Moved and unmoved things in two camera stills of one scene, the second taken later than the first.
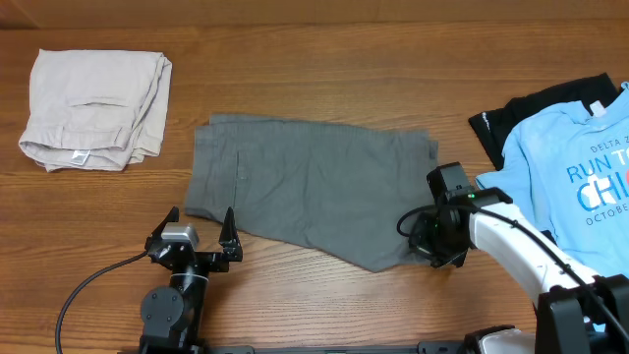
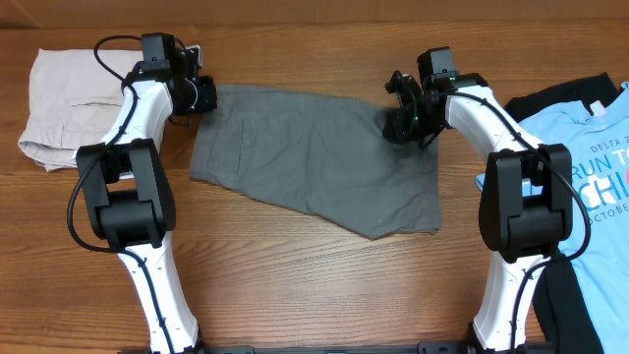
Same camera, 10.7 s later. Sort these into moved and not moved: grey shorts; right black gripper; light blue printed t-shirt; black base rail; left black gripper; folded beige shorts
Moved: left black gripper; grey shorts; right black gripper
Not moved: light blue printed t-shirt; black base rail; folded beige shorts
